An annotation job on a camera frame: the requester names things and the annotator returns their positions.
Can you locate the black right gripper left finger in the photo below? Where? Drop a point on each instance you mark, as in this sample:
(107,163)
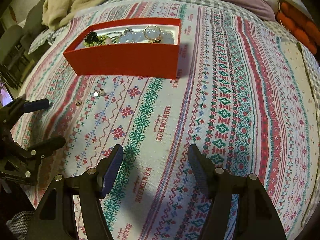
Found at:
(54,217)

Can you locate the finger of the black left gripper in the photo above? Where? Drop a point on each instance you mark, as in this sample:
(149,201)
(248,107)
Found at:
(40,150)
(20,106)

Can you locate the red jewelry box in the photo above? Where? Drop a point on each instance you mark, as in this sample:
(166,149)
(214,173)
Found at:
(135,59)

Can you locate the small silver stud earring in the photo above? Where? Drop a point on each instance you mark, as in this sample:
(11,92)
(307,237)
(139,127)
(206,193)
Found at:
(100,92)

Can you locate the green beaded bangle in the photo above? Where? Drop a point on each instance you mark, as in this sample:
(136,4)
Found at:
(115,36)

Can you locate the orange plush toy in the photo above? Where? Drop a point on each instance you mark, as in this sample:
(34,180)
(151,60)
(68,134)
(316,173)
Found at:
(300,26)

